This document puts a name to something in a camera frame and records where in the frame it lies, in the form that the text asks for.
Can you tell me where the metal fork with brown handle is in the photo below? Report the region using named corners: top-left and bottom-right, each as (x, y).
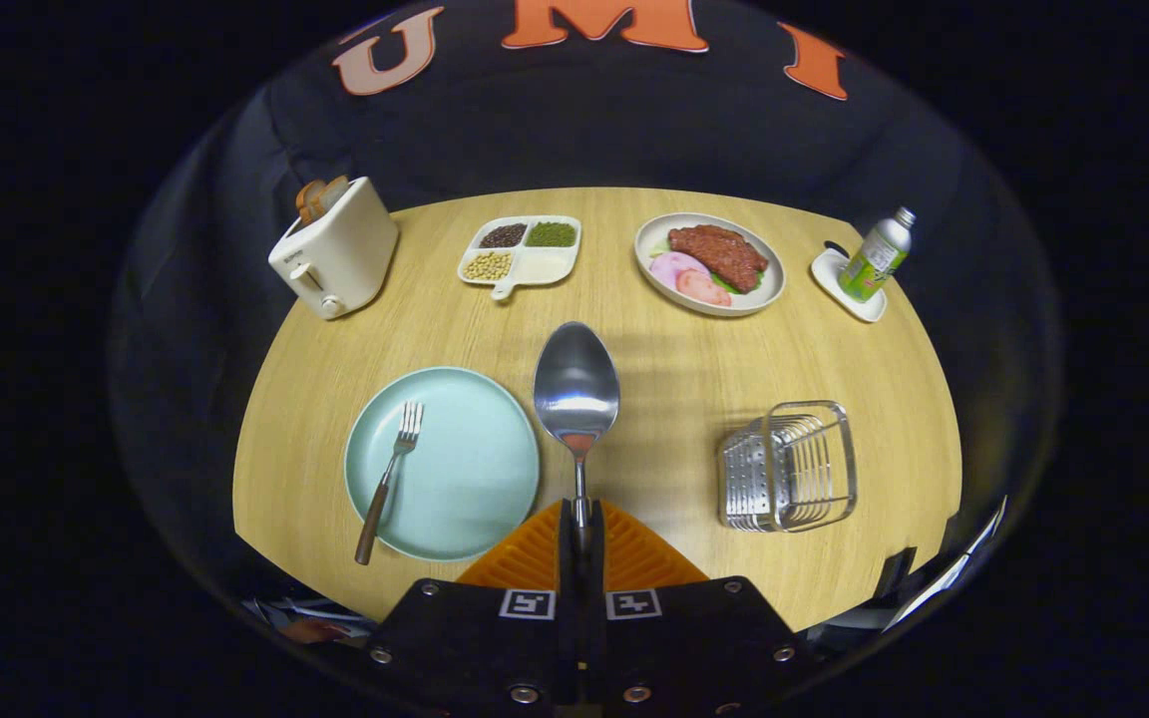
top-left (354, 401), bottom-right (425, 566)

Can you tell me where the red-brown meat steak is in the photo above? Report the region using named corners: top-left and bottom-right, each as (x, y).
top-left (667, 224), bottom-right (769, 293)

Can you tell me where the metal spoon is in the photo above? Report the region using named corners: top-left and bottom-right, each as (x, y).
top-left (533, 321), bottom-right (621, 554)

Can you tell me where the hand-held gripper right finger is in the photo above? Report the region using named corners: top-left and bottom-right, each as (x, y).
top-left (589, 499), bottom-right (815, 718)

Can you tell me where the pink ham slice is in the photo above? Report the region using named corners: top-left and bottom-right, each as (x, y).
top-left (649, 251), bottom-right (711, 291)
top-left (676, 269), bottom-right (733, 307)

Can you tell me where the white oval plate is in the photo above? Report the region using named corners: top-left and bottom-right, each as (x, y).
top-left (633, 212), bottom-right (786, 318)

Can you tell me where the green label metal bottle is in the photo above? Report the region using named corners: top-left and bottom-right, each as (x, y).
top-left (838, 206), bottom-right (917, 303)

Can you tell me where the white divided dish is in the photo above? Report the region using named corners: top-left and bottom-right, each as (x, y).
top-left (458, 215), bottom-right (582, 301)

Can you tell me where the cream white toaster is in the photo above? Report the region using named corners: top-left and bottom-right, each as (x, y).
top-left (268, 177), bottom-right (400, 320)

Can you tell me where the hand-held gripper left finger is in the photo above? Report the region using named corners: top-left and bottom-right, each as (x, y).
top-left (360, 499), bottom-right (580, 718)

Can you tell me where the light green round plate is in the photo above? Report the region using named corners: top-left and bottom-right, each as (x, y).
top-left (344, 366), bottom-right (542, 561)

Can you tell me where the metal wire cutlery rack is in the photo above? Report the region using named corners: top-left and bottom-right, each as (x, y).
top-left (719, 400), bottom-right (858, 534)

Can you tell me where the white coaster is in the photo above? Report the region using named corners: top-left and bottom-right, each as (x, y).
top-left (811, 246), bottom-right (888, 324)

